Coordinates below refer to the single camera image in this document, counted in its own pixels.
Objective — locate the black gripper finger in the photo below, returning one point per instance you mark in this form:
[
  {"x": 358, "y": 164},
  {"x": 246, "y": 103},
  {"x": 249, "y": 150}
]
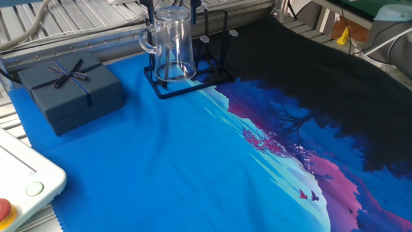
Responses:
[
  {"x": 194, "y": 9},
  {"x": 149, "y": 9}
]

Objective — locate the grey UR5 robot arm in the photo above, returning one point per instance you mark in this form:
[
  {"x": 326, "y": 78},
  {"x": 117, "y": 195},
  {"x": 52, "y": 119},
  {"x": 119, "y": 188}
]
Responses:
[{"x": 399, "y": 58}]

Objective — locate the dark blue ribboned gift box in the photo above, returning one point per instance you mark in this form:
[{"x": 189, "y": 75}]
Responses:
[{"x": 71, "y": 93}]

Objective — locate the yellow plastic clamp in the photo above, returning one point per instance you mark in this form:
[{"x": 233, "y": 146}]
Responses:
[{"x": 343, "y": 37}]

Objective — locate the blue landscape print cloth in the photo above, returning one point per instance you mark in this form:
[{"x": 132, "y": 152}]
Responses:
[{"x": 128, "y": 161}]

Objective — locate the dark green table mat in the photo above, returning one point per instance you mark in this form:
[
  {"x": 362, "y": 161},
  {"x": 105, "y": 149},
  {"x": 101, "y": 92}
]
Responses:
[{"x": 354, "y": 4}]

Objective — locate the white teach pendant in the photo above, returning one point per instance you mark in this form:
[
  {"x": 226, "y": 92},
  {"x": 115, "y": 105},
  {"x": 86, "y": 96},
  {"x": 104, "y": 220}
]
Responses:
[{"x": 22, "y": 174}]

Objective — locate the short aluminium profile post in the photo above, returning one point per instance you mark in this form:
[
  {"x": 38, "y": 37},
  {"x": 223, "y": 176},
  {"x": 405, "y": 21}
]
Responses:
[
  {"x": 325, "y": 22},
  {"x": 280, "y": 9}
]

